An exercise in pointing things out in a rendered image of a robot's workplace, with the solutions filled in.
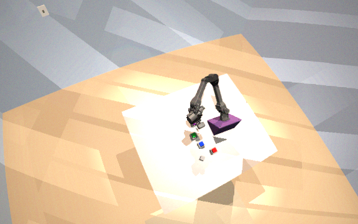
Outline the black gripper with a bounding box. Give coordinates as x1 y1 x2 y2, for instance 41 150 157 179
188 108 206 129

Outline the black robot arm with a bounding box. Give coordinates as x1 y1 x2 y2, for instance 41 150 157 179
186 73 230 124

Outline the red button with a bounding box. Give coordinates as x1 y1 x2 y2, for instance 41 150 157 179
210 147 218 155

